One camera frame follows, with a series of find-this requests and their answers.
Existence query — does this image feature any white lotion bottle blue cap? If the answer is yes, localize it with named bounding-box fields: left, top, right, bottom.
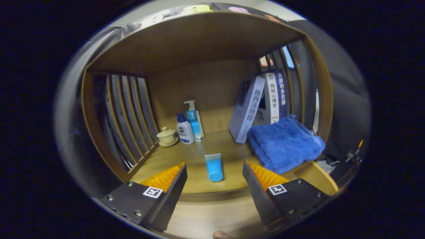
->
left=176, top=113, right=195, bottom=145

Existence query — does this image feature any cream lidded teacup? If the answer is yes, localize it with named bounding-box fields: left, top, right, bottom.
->
left=156, top=127, right=179, bottom=147

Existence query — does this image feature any wooden cabinet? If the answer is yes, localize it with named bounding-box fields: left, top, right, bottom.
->
left=81, top=10, right=334, bottom=201

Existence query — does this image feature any grey leaning book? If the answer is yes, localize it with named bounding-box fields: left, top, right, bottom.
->
left=228, top=76, right=266, bottom=144

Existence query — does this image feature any blue cosmetic tube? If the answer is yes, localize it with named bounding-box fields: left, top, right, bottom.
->
left=205, top=153, right=224, bottom=182

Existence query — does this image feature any blue pump bottle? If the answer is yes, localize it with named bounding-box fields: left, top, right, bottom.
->
left=184, top=100, right=202, bottom=142

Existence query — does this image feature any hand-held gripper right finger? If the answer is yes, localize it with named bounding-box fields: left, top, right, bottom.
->
left=242, top=161, right=331, bottom=229

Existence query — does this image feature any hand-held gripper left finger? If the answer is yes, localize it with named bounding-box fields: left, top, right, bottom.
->
left=91, top=163, right=188, bottom=233

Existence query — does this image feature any black equipment with orange clamp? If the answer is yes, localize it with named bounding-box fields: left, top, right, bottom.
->
left=315, top=139, right=364, bottom=186

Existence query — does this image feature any wooden countertop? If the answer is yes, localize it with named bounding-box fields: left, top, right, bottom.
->
left=130, top=129, right=299, bottom=195

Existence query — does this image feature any white spine book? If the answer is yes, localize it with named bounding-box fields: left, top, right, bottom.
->
left=254, top=72, right=281, bottom=126

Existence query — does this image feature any dark blue spine book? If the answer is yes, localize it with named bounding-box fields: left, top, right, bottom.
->
left=274, top=69, right=293, bottom=120

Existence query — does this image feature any slim white tube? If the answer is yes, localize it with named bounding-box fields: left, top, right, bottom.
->
left=196, top=111, right=205, bottom=138

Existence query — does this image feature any blue folded towel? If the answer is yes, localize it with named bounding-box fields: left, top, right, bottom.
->
left=247, top=115, right=326, bottom=175

